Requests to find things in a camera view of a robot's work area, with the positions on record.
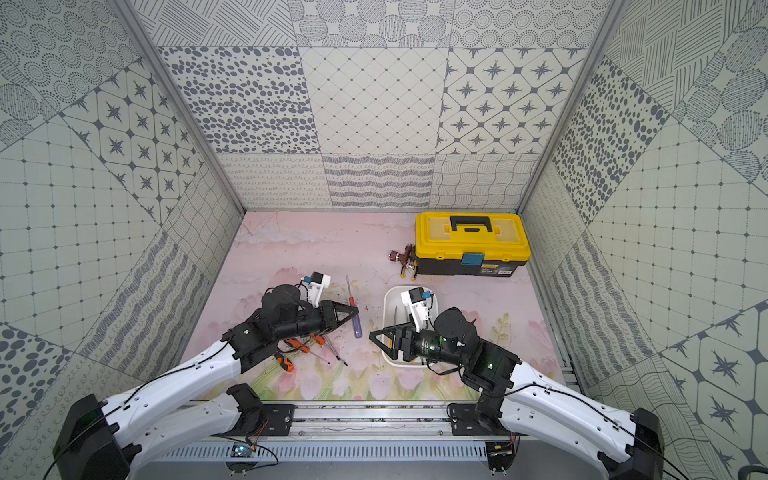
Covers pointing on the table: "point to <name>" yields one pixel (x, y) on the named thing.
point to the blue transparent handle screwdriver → (355, 318)
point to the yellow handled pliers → (408, 259)
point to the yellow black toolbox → (470, 243)
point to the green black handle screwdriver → (329, 345)
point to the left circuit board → (240, 449)
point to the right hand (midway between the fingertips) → (378, 337)
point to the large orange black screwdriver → (319, 339)
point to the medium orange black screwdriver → (296, 343)
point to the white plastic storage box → (396, 313)
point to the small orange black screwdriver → (284, 363)
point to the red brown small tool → (394, 256)
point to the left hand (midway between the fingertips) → (358, 306)
